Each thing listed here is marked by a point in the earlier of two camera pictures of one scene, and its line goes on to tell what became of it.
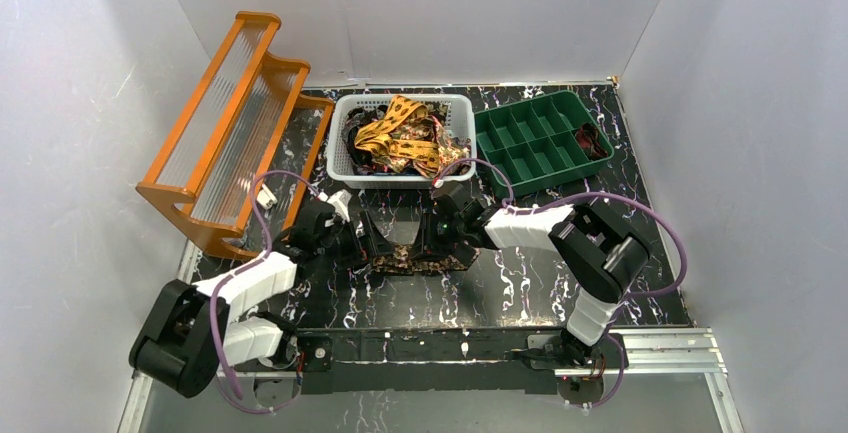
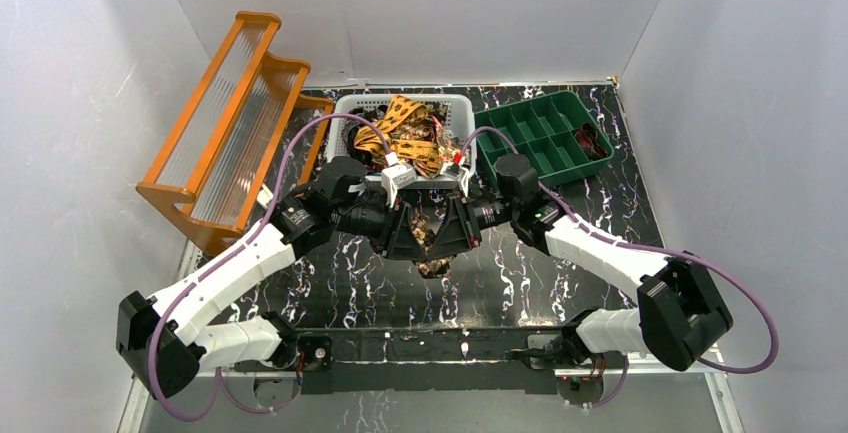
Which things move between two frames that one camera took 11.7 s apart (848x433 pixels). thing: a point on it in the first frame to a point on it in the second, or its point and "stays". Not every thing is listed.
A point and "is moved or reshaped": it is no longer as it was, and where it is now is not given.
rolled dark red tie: x=590 y=142 stays
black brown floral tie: x=400 y=260 is moved or reshaped
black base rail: x=423 y=358 stays
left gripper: x=361 y=232 to x=391 y=230
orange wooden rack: x=238 y=160 stays
